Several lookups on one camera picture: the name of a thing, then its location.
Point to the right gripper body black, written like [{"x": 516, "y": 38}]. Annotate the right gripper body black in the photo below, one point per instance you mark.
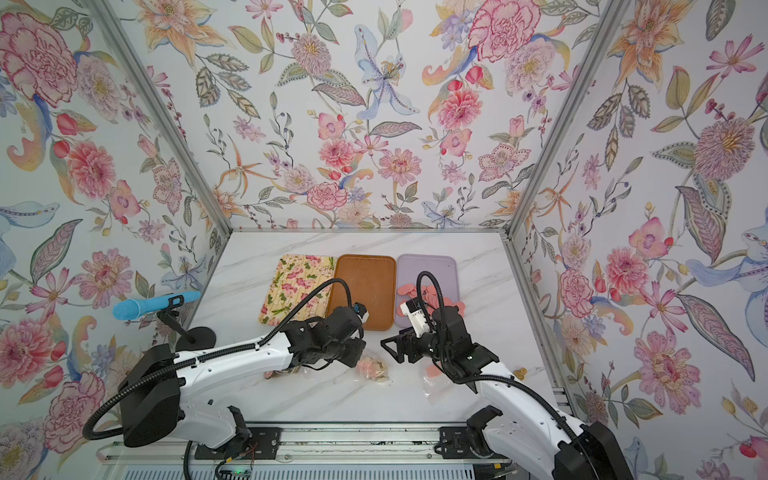
[{"x": 429, "y": 347}]

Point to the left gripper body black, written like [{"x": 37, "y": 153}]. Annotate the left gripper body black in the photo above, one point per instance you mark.
[{"x": 350, "y": 350}]

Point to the bag of pink cookies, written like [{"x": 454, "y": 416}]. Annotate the bag of pink cookies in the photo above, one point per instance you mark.
[{"x": 437, "y": 388}]

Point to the bag of cream cookies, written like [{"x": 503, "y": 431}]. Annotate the bag of cream cookies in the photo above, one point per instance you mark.
[{"x": 371, "y": 368}]

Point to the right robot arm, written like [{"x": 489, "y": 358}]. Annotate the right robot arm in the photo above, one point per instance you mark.
[{"x": 589, "y": 451}]

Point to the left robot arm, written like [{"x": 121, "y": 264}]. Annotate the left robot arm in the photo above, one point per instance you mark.
[{"x": 192, "y": 395}]

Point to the bag of brown cookies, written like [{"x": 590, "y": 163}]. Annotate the bag of brown cookies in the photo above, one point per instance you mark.
[{"x": 280, "y": 373}]

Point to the brown wooden tray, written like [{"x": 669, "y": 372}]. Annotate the brown wooden tray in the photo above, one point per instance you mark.
[{"x": 372, "y": 282}]

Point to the floral pattern tray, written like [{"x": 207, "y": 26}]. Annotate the floral pattern tray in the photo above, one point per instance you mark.
[{"x": 296, "y": 276}]

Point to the black microphone stand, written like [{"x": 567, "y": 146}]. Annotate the black microphone stand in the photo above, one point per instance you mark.
[{"x": 195, "y": 339}]

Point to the blue microphone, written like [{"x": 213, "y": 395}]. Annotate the blue microphone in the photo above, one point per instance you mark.
[{"x": 131, "y": 310}]

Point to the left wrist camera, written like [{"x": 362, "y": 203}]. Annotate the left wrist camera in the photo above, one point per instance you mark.
[{"x": 361, "y": 311}]

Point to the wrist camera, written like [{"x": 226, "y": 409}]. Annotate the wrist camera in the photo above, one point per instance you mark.
[
  {"x": 361, "y": 311},
  {"x": 415, "y": 314}
]

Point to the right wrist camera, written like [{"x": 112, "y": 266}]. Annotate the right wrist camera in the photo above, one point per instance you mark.
[{"x": 415, "y": 314}]

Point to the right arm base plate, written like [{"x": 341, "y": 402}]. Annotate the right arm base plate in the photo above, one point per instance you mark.
[{"x": 468, "y": 442}]

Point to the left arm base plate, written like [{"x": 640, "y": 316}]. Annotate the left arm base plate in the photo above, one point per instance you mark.
[{"x": 261, "y": 443}]

